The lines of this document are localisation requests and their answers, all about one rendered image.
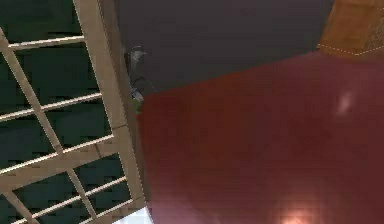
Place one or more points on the beige framed window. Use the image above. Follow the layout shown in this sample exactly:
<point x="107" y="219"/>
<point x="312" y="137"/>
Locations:
<point x="103" y="76"/>

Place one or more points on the orange wooden cabinet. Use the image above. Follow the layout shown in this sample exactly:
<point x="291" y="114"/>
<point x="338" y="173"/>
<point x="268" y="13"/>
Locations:
<point x="353" y="26"/>

